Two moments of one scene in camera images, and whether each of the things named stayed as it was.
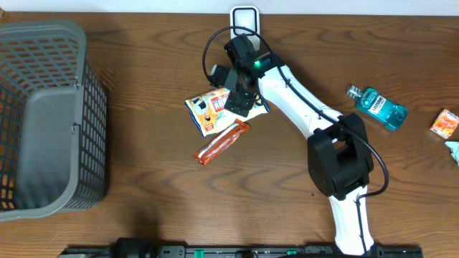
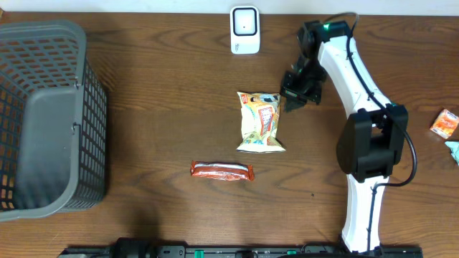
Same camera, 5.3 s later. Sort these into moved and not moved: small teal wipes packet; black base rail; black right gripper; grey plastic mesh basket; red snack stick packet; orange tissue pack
Moved: black right gripper; red snack stick packet
Not moved: grey plastic mesh basket; orange tissue pack; black base rail; small teal wipes packet
